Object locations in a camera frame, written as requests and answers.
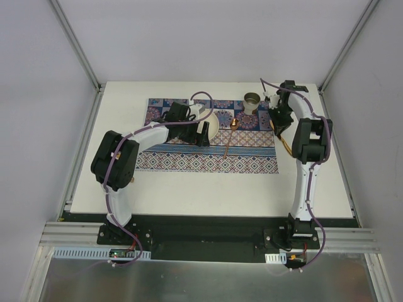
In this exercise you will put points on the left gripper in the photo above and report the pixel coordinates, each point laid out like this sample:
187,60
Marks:
198,136

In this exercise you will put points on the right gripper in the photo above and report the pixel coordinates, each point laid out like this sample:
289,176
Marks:
282,117

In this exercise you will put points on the gold knife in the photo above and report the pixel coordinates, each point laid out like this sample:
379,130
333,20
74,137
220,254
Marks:
281,139

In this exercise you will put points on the metal cup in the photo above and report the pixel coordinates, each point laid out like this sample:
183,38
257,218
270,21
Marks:
251,102

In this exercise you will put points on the cream plate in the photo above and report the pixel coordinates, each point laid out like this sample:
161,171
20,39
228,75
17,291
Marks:
214,126

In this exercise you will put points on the patterned cloth placemat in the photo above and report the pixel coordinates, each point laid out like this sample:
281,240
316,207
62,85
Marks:
251,151

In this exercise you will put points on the copper spoon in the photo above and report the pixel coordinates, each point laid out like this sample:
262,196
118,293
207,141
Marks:
233,127

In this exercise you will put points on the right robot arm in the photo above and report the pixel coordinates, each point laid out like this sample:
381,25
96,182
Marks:
311,147

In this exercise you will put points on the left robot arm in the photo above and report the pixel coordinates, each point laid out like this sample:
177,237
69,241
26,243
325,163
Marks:
115,160

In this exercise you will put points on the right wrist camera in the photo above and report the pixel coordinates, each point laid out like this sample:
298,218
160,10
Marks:
271,99

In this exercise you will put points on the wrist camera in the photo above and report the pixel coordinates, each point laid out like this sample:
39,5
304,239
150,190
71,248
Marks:
271,99
196,110

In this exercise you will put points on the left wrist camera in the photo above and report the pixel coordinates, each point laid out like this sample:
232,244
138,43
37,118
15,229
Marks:
196,110

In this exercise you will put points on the left aluminium frame post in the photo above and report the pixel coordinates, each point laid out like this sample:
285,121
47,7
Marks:
74,43

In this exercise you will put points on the aluminium frame post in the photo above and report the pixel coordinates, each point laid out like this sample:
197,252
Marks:
359,26
74,43

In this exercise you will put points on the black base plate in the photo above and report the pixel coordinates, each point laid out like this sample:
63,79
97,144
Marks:
208,238

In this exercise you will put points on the right aluminium frame post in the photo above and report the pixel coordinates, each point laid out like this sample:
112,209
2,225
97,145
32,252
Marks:
359,26

